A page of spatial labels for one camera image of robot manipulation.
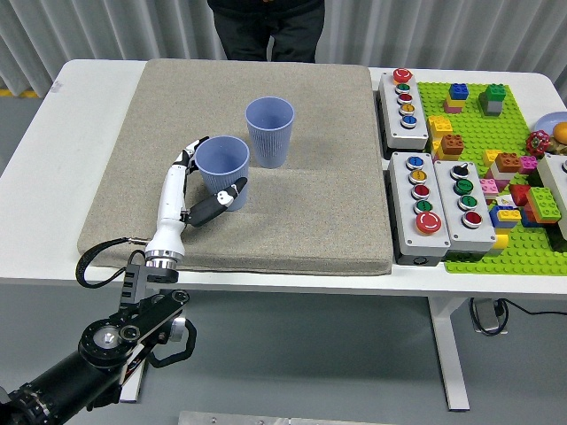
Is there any red toy brick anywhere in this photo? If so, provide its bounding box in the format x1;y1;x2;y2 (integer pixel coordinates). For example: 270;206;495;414
509;184;532;207

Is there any grey control box selector knob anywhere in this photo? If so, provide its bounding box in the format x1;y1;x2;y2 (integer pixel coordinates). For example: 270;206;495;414
433;159;497;262

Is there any grey power adapter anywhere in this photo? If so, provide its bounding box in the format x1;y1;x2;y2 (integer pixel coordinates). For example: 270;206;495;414
470;297;509;336

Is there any person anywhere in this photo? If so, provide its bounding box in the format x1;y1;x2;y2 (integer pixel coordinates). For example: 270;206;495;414
207;0;327;64

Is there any lavender plate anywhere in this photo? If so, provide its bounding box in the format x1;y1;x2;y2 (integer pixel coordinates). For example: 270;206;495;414
532;111;567;139

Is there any large green toy brick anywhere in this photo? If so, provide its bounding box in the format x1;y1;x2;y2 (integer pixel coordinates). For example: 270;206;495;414
525;186;562;218

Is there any green toy brick baseplate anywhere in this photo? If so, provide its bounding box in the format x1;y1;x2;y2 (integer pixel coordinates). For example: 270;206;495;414
416;81;567;276

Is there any blue ribbed cup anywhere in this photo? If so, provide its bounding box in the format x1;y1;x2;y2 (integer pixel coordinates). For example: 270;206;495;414
245;97;296;169
195;135;252;213

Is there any orange toy brick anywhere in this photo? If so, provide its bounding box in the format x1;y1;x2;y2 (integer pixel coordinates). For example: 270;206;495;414
531;207;563;225

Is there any red toy valve wheel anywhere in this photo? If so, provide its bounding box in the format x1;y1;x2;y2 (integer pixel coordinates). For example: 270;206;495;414
525;129;552;158

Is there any white table leg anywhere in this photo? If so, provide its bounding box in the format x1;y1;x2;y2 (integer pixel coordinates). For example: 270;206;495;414
427;296;470;411
118;287;161;403

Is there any grey-brown mat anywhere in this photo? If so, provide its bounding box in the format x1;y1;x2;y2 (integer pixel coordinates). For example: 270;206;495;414
77;58;394;276

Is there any brown toy brick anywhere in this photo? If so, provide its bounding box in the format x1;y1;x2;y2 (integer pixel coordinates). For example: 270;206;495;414
493;151;523;174
439;133;466;158

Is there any grey five-button control box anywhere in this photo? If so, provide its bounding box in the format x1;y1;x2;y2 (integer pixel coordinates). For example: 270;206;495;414
388;151;452;267
377;68;430;151

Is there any silver metal plate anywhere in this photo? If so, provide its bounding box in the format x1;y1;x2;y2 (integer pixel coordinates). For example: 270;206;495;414
177;410;393;425

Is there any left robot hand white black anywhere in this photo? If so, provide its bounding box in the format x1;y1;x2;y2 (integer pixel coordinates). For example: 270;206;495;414
144;135;251;258

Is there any yellow round toy brick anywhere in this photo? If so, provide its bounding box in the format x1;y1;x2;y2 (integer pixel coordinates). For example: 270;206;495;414
488;233;510;259

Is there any black power cable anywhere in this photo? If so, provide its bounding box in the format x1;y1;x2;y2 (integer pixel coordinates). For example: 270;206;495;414
498;297;567;318

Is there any white box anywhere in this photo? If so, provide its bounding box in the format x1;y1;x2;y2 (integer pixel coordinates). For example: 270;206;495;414
535;153;567;243

